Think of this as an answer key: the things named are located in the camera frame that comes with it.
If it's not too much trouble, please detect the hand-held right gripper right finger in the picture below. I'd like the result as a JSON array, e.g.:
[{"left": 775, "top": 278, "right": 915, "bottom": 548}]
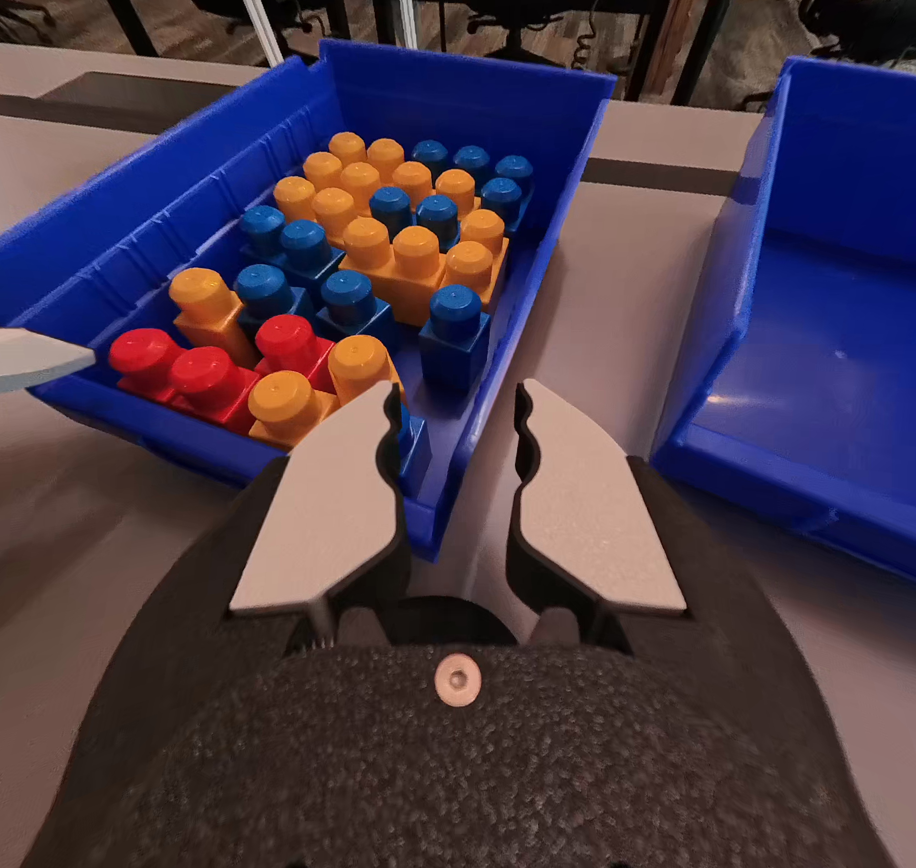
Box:
[{"left": 505, "top": 379, "right": 689, "bottom": 643}]

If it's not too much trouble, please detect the white display stand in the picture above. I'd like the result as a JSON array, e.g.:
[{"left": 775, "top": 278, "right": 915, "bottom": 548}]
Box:
[{"left": 228, "top": 0, "right": 419, "bottom": 69}]

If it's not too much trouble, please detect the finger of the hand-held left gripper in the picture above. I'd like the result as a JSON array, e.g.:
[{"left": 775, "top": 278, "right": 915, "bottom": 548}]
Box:
[{"left": 0, "top": 328, "right": 98, "bottom": 396}]

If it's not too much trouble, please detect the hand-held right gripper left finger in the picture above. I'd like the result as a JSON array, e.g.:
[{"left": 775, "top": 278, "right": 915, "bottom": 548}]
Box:
[{"left": 229, "top": 382, "right": 413, "bottom": 643}]

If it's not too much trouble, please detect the blue plastic bin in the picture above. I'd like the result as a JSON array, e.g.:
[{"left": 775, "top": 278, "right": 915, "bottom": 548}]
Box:
[
  {"left": 0, "top": 38, "right": 618, "bottom": 563},
  {"left": 650, "top": 54, "right": 916, "bottom": 584}
]

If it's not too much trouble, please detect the cluster of mega blocks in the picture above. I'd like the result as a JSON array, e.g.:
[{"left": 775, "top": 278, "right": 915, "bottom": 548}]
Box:
[{"left": 107, "top": 131, "right": 536, "bottom": 498}]

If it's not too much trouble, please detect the black metal post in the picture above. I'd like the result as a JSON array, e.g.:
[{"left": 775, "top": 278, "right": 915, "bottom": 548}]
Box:
[{"left": 671, "top": 0, "right": 750, "bottom": 106}]

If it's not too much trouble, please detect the wooden column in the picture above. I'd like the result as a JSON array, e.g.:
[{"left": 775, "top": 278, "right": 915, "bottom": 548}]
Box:
[{"left": 625, "top": 0, "right": 707, "bottom": 101}]

